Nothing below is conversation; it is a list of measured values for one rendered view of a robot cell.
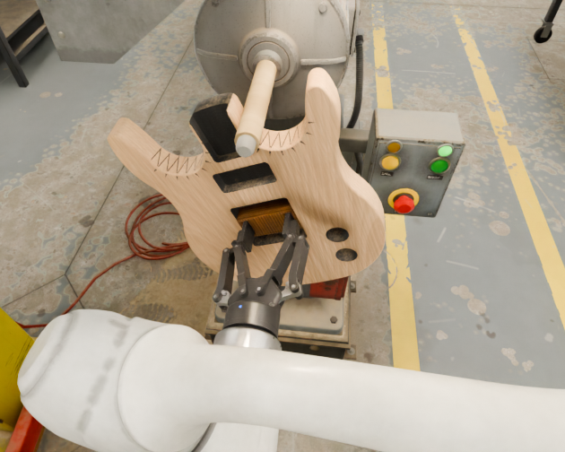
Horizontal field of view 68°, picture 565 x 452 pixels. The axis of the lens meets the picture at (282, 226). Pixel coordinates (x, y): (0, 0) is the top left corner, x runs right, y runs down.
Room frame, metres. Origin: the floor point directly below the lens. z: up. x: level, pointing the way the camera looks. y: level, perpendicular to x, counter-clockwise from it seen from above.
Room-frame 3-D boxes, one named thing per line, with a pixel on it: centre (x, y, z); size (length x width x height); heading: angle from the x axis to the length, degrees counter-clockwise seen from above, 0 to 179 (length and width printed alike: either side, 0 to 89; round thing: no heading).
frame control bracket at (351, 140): (0.72, -0.17, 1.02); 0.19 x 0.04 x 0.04; 84
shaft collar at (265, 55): (0.61, 0.02, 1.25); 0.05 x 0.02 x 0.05; 84
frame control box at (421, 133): (0.71, -0.23, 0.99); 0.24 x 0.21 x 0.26; 174
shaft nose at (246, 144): (0.41, 0.05, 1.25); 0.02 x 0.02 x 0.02; 84
